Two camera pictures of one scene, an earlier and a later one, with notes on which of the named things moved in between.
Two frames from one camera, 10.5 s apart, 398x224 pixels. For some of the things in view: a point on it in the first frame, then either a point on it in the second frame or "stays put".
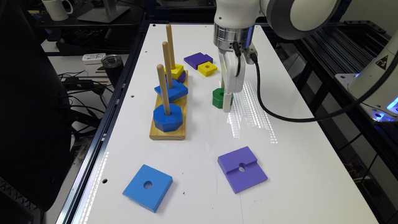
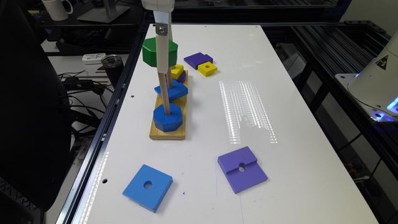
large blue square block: x=148 y=188 stays put
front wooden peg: x=164 y=91 stays put
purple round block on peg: x=181 y=79 stays put
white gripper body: x=234 y=83 → x=159 y=5
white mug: x=56 y=10 stays put
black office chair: x=35 y=132 stays put
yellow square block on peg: x=176 y=72 stays put
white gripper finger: x=227 y=102 → x=161 y=20
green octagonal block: x=217 y=97 → x=149 y=53
